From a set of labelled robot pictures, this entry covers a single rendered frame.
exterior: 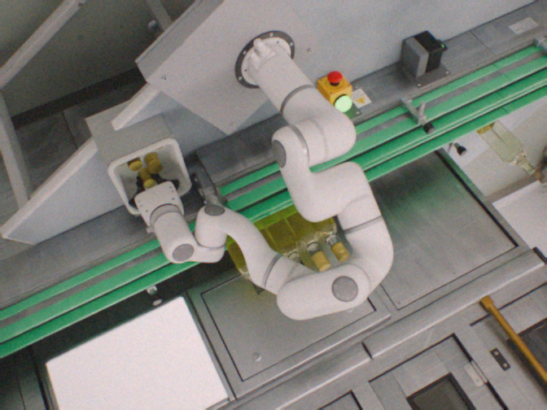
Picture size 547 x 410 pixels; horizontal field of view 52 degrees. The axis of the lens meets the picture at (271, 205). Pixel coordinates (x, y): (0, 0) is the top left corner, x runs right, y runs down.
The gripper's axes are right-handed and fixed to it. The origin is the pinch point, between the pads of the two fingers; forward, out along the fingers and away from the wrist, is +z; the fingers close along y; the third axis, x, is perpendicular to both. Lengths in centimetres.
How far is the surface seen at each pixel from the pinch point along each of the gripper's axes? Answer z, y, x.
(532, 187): 152, 309, -304
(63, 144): 61, -21, -17
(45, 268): 0.0, -33.5, -11.8
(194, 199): 0.2, 9.1, -12.4
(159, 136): -5.2, 6.8, 14.6
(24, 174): 24.2, -29.6, 1.3
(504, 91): -10, 105, -16
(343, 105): -5, 55, 0
